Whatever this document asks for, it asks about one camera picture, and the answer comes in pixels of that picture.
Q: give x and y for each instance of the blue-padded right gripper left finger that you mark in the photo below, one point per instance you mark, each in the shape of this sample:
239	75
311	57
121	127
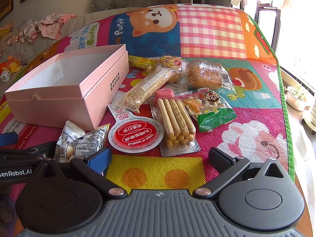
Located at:
90	170

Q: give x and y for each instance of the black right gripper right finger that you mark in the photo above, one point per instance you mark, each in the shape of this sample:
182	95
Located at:
230	171

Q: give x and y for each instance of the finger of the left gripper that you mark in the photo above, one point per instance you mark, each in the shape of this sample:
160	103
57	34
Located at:
8	139

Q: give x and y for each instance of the round red white spoon-shaped packet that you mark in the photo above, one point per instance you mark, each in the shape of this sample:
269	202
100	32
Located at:
133	134

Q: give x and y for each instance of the green egg-biscuit snack bag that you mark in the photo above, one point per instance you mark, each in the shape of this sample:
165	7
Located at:
207	107

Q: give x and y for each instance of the biscuit sticks clear tray pack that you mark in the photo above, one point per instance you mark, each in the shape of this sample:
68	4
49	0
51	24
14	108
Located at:
179	130

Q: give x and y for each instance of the sesame bar clear wrapper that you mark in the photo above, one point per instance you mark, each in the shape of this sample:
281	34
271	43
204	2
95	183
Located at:
136	96

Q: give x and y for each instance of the pink cardboard gift box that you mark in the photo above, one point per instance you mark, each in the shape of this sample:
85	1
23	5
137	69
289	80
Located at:
75	85

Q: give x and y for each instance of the brown cake clear wrapper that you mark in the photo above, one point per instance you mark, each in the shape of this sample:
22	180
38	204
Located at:
201	73

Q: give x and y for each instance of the yellow long snack packet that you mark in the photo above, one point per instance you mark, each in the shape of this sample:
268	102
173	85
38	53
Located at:
146	64

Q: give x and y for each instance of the yellow bun red-label wrapper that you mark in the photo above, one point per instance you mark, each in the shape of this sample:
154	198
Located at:
176	64

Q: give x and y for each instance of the orange yellow plush toy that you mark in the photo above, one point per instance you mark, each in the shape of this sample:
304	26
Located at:
11	66

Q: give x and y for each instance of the white ribbed plant stand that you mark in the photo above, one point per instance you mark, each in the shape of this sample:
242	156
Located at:
309	118

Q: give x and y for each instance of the white flower pot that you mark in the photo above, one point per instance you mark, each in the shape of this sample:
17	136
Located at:
296	97

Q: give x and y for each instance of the pink baby clothes pile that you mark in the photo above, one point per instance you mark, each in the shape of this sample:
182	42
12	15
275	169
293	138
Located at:
49	27

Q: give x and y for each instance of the colourful cartoon play mat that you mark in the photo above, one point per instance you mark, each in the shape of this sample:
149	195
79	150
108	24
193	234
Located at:
224	51

